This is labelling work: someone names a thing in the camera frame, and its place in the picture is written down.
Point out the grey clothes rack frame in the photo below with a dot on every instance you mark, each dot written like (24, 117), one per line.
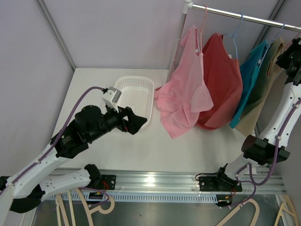
(188, 4)

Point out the teal t-shirt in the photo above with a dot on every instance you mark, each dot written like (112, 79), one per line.
(249, 72)

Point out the beige wooden hanger right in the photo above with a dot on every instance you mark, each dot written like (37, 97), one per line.
(286, 214)

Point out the beige wooden hanger middle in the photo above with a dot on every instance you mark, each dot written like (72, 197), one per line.
(248, 210)

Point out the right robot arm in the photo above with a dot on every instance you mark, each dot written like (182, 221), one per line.
(269, 146)

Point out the light pink t-shirt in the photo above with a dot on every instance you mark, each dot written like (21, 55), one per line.
(185, 96)

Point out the aluminium mounting rail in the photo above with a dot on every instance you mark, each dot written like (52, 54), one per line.
(171, 182)

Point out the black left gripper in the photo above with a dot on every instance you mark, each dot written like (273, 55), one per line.
(134, 123)

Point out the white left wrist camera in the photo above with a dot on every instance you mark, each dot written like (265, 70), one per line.
(111, 97)

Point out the coral red t-shirt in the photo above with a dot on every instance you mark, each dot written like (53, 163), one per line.
(223, 79)

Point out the white perforated plastic basket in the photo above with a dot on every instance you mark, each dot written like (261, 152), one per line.
(137, 92)

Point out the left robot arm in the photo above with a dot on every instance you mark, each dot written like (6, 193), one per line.
(26, 190)

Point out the beige t-shirt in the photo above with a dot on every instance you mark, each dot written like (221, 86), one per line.
(268, 72)

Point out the white slotted cable duct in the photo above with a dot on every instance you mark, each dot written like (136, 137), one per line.
(146, 197)

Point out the pink wire hanger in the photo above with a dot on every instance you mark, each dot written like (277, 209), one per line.
(202, 28)

